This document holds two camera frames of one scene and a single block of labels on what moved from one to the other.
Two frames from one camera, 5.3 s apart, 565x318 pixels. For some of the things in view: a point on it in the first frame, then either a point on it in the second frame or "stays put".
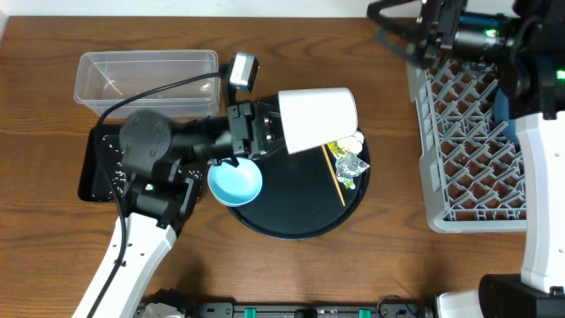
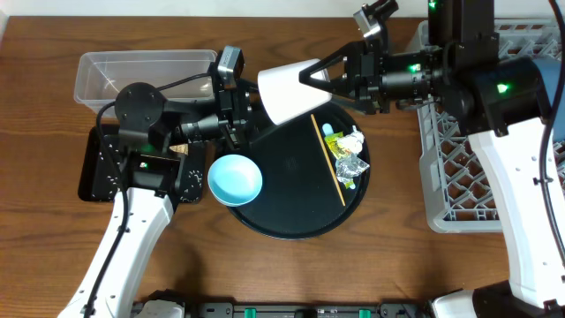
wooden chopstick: (333, 175) stays put
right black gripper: (431, 34) → (359, 78)
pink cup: (318, 117) → (284, 97)
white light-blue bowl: (230, 186) stays put
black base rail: (385, 309) stays put
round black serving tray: (298, 199) stays put
